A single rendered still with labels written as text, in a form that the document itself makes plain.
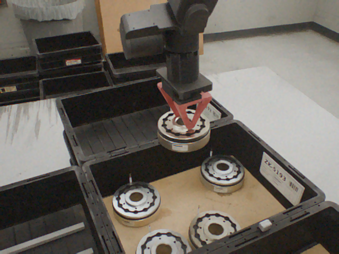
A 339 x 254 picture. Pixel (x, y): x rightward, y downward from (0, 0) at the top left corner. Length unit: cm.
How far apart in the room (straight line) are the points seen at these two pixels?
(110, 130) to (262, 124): 57
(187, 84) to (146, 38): 11
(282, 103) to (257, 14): 280
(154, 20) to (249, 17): 360
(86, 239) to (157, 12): 46
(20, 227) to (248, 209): 48
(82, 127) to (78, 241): 40
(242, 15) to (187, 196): 341
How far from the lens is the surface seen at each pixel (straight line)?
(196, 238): 66
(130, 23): 52
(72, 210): 78
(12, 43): 355
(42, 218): 78
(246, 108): 135
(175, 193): 78
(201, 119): 67
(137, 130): 97
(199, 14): 48
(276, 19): 433
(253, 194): 80
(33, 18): 285
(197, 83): 58
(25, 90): 229
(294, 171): 74
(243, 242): 59
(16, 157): 117
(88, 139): 96
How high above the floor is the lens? 140
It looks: 35 degrees down
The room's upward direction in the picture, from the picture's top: straight up
